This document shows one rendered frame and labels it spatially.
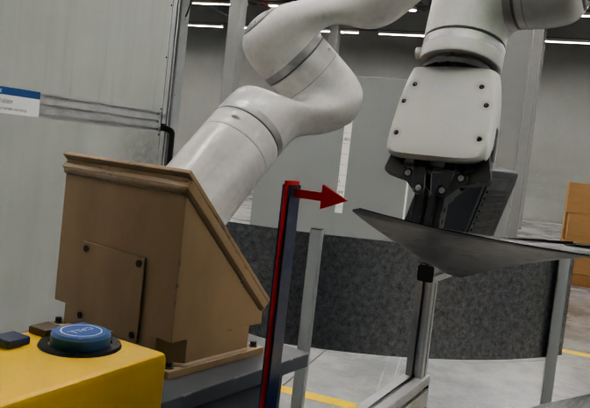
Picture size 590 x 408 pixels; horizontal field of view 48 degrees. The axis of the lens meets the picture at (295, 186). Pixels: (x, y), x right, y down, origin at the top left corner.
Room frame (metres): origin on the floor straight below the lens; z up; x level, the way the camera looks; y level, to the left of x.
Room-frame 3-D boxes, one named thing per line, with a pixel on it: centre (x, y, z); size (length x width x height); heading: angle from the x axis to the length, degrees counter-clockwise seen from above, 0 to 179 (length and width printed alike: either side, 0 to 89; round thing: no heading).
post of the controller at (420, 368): (1.13, -0.24, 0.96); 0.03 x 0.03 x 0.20; 61
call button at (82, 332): (0.45, 0.14, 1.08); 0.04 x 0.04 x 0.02
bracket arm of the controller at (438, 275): (1.22, -0.29, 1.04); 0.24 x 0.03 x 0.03; 151
